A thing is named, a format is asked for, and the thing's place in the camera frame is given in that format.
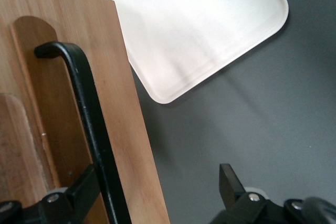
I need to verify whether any black metal drawer handle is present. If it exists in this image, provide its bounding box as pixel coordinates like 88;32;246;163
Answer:
34;41;132;224

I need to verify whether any cream plastic tray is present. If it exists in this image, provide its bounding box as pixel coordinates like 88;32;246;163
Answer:
75;0;290;104

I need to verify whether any wooden drawer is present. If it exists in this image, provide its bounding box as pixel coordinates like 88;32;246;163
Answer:
0;0;172;224

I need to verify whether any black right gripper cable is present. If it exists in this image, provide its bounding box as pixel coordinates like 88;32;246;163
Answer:
301;196;336;224

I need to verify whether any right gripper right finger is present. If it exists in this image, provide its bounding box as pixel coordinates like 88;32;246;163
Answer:
209;163;287;224

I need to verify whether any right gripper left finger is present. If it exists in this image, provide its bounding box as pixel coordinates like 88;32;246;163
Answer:
18;164;102;224

